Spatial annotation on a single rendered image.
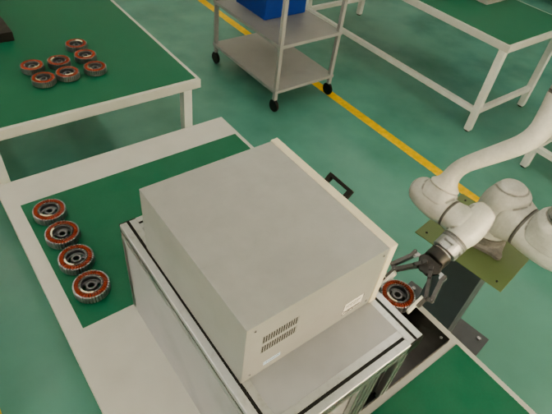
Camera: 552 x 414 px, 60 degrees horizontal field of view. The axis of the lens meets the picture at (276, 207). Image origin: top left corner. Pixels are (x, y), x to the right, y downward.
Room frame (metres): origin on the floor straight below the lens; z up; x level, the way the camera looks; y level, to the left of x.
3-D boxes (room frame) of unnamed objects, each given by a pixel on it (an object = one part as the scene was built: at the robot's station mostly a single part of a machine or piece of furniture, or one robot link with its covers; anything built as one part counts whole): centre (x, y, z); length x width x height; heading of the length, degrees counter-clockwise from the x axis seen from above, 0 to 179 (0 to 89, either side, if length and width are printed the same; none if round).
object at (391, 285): (0.95, -0.43, 0.83); 0.11 x 0.11 x 0.04
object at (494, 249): (1.37, -0.81, 0.78); 0.22 x 0.18 x 0.06; 61
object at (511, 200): (1.36, -0.84, 0.92); 0.18 x 0.16 x 0.22; 42
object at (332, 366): (0.73, 0.01, 1.09); 0.68 x 0.44 x 0.05; 42
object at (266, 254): (0.74, 0.02, 1.22); 0.44 x 0.39 x 0.20; 42
